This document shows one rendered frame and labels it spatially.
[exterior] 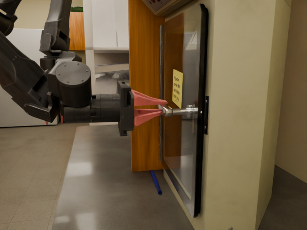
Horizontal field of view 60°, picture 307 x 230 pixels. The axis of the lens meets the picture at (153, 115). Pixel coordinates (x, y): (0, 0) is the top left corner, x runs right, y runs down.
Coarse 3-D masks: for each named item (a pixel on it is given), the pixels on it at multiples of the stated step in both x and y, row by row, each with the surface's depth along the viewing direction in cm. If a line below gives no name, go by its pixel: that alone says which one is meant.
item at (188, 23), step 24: (168, 24) 65; (192, 24) 48; (168, 48) 66; (192, 48) 48; (168, 72) 66; (192, 72) 49; (168, 96) 67; (192, 96) 49; (168, 120) 68; (192, 120) 50; (168, 144) 70; (192, 144) 50; (168, 168) 71; (192, 168) 51; (192, 192) 51; (192, 216) 52
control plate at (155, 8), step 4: (148, 0) 66; (156, 0) 62; (160, 0) 60; (164, 0) 58; (168, 0) 56; (152, 4) 66; (156, 4) 64; (160, 4) 61; (164, 4) 59; (156, 8) 66
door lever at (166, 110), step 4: (164, 104) 54; (160, 108) 53; (164, 108) 50; (168, 108) 50; (180, 108) 51; (184, 108) 51; (188, 108) 51; (164, 112) 50; (168, 112) 50; (172, 112) 50; (176, 112) 50; (180, 112) 50; (184, 112) 50; (188, 112) 51; (188, 116) 51
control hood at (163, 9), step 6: (144, 0) 69; (174, 0) 54; (180, 0) 52; (186, 0) 52; (150, 6) 69; (168, 6) 59; (174, 6) 58; (156, 12) 69; (162, 12) 66; (168, 12) 66
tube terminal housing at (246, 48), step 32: (192, 0) 52; (224, 0) 43; (256, 0) 44; (288, 0) 56; (224, 32) 44; (256, 32) 45; (224, 64) 45; (256, 64) 46; (224, 96) 46; (256, 96) 48; (224, 128) 48; (256, 128) 49; (224, 160) 49; (256, 160) 50; (224, 192) 50; (256, 192) 52; (192, 224) 58; (224, 224) 52; (256, 224) 55
